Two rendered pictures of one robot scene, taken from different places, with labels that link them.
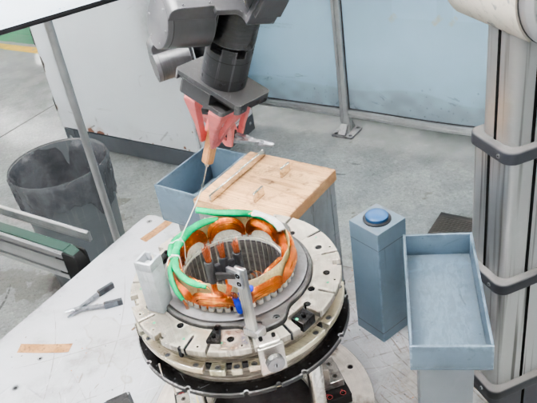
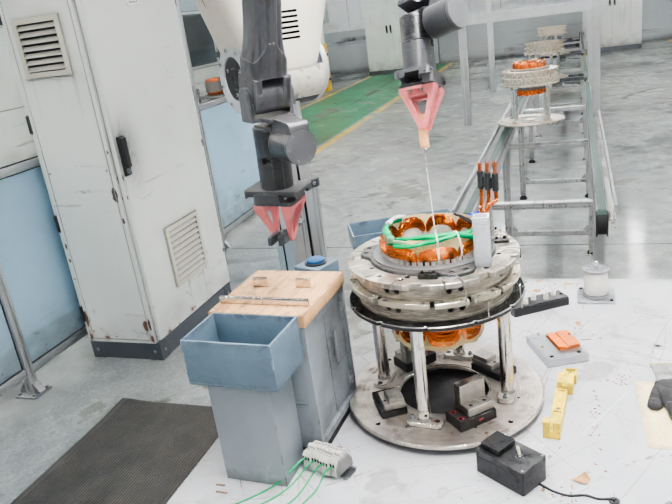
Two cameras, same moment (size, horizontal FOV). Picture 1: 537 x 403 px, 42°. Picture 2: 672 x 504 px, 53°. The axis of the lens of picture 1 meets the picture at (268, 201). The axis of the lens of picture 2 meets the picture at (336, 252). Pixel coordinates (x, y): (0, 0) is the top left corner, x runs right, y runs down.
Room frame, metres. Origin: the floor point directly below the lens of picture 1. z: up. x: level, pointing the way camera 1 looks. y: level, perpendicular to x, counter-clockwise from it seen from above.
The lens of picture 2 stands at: (1.31, 1.16, 1.54)
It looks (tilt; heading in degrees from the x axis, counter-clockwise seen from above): 19 degrees down; 255
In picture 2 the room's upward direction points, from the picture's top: 8 degrees counter-clockwise
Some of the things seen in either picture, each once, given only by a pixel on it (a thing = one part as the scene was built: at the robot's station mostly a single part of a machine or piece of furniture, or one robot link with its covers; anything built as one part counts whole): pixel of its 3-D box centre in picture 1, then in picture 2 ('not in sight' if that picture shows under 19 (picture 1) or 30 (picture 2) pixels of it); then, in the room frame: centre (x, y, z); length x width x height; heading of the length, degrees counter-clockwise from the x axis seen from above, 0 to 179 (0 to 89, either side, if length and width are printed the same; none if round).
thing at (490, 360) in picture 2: not in sight; (488, 358); (0.71, 0.05, 0.83); 0.05 x 0.04 x 0.02; 110
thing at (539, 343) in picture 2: not in sight; (556, 346); (0.53, 0.03, 0.79); 0.12 x 0.09 x 0.02; 78
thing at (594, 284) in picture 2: not in sight; (595, 281); (0.28, -0.16, 0.82); 0.06 x 0.06 x 0.06
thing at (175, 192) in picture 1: (213, 226); (253, 401); (1.21, 0.12, 0.92); 0.17 x 0.11 x 0.28; 141
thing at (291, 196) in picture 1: (265, 189); (279, 296); (1.11, 0.00, 1.05); 0.20 x 0.19 x 0.02; 51
